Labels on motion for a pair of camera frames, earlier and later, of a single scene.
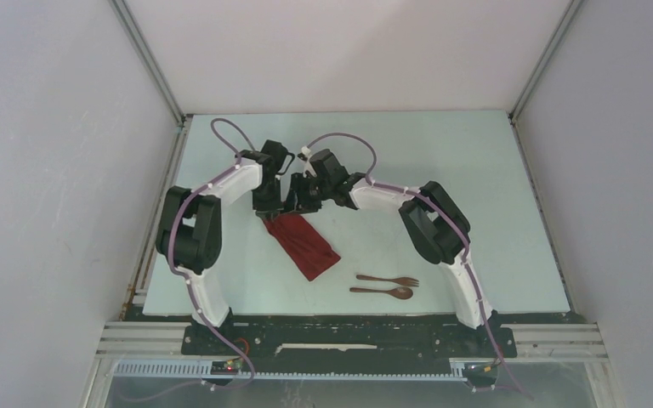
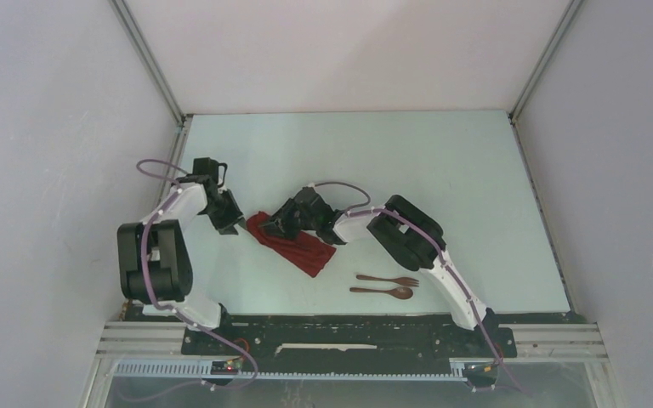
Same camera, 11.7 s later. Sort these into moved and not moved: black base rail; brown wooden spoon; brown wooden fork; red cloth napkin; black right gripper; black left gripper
Moved: black left gripper; black right gripper; red cloth napkin
Not moved: brown wooden fork; brown wooden spoon; black base rail
